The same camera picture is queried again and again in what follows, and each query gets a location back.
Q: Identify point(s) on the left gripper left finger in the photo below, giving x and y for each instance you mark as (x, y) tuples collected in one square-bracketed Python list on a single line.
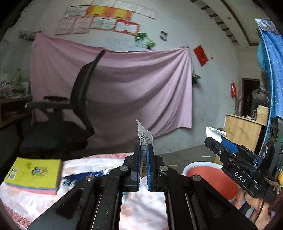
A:
[(136, 168)]

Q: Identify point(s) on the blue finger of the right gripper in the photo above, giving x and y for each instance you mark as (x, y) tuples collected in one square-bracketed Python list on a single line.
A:
[(219, 149), (233, 147)]

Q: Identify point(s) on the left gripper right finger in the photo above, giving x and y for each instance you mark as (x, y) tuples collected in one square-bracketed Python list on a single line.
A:
[(151, 168)]

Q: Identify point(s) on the white paper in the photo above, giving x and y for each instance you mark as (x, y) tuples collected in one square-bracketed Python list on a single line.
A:
[(216, 134)]

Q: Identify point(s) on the white printed paper receipt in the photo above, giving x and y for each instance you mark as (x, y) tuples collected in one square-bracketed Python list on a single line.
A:
[(145, 138)]

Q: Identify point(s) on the blue foil snack wrapper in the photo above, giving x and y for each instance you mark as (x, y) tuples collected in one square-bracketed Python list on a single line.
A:
[(72, 179)]

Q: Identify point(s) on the orange white trash basin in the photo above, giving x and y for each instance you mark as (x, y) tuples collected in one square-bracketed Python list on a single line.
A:
[(213, 174)]

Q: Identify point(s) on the person right hand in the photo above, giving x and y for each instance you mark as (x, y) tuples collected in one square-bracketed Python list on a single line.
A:
[(265, 216)]

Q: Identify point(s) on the wooden cabinet board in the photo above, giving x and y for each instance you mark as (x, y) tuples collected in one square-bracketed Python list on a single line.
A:
[(247, 132)]

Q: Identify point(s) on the pink hanging sheet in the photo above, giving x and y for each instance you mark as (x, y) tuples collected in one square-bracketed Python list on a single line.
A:
[(151, 87)]

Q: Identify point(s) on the black office chair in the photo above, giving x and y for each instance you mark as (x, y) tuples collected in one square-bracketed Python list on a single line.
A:
[(55, 134)]

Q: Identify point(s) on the yellow book stack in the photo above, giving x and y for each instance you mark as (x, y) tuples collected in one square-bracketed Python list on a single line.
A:
[(34, 175)]

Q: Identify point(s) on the blue dotted curtain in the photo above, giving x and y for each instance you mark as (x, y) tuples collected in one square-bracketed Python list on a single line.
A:
[(270, 61)]

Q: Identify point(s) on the red hanging wall ornament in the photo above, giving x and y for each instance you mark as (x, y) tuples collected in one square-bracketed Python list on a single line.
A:
[(233, 90)]

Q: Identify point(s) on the red paper wall sign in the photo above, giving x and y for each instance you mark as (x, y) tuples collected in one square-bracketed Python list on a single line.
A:
[(201, 56)]

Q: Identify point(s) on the certificates on wall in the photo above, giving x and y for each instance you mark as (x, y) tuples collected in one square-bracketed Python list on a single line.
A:
[(83, 16)]

